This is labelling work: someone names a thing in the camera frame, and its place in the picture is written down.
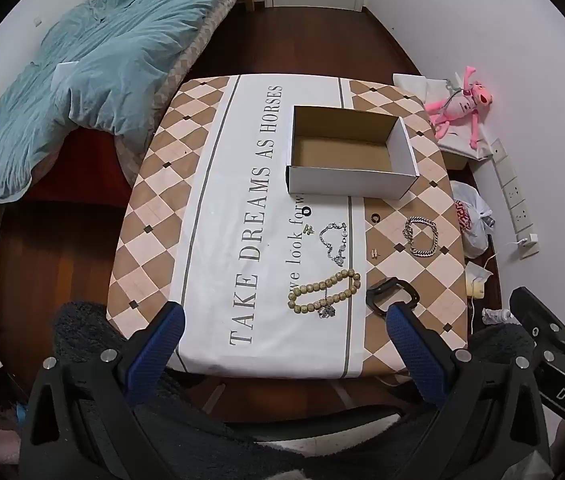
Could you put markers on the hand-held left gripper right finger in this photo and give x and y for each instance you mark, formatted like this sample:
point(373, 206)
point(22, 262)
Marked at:
point(412, 345)

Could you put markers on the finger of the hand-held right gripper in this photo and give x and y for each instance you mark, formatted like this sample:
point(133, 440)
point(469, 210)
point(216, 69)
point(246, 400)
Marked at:
point(537, 312)

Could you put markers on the crumpled white wrapper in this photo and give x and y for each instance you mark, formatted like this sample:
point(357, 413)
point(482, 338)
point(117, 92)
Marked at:
point(496, 316)

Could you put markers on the white wall power strip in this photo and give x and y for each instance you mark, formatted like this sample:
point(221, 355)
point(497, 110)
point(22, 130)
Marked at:
point(512, 190)

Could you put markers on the white charger plug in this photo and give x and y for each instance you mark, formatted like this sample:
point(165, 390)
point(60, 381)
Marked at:
point(529, 240)

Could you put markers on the blue duvet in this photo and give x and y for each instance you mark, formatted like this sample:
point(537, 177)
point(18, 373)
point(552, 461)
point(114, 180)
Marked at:
point(87, 60)

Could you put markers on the white cardboard box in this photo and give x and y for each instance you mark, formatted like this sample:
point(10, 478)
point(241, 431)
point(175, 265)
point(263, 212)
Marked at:
point(342, 180)

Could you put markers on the white plastic bag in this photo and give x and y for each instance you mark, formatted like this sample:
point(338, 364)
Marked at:
point(472, 220)

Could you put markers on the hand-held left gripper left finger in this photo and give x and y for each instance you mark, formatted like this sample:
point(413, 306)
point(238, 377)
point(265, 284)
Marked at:
point(162, 340)

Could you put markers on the bed with patterned mattress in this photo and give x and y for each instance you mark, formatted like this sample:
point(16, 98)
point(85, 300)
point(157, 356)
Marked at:
point(187, 60)

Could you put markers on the pink plush toy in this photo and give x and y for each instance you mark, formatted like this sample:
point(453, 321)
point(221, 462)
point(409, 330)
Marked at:
point(462, 105)

